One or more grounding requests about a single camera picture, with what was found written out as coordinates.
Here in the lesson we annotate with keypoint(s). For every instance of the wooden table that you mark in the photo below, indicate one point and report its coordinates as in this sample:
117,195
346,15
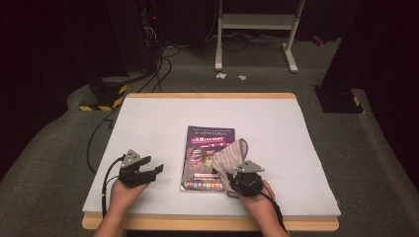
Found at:
210,95

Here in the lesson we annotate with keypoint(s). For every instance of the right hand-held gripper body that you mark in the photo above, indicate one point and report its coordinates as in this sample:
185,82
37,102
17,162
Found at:
248,184

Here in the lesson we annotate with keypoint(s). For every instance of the person's left hand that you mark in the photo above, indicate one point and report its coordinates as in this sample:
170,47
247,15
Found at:
123,199

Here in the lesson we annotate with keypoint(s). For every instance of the white paper scrap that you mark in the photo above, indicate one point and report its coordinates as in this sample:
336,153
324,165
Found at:
242,77
221,76

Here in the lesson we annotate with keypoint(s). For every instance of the white metal stand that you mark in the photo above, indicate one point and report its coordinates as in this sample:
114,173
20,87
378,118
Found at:
257,21

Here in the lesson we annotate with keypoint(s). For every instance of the red cover magazine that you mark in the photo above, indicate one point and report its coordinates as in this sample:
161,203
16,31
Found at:
201,151

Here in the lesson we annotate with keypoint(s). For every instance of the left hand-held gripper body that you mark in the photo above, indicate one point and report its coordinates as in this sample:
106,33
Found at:
133,177

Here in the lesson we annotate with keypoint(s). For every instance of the grey striped cloth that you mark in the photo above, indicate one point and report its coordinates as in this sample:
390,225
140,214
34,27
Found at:
230,154

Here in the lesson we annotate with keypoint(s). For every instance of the person's right hand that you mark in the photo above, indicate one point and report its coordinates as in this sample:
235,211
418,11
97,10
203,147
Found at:
262,205

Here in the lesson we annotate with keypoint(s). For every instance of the black equipment rack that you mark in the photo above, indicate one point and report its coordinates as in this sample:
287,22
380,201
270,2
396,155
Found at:
150,33

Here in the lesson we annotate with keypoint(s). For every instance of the white table sheet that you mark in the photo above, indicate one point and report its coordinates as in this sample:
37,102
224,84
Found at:
263,115

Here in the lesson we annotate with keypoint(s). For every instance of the small red object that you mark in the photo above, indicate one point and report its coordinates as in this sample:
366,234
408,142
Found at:
317,40

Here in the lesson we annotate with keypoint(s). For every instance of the black stand with striped base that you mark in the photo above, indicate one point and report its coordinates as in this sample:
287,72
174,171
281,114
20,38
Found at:
336,100
102,95

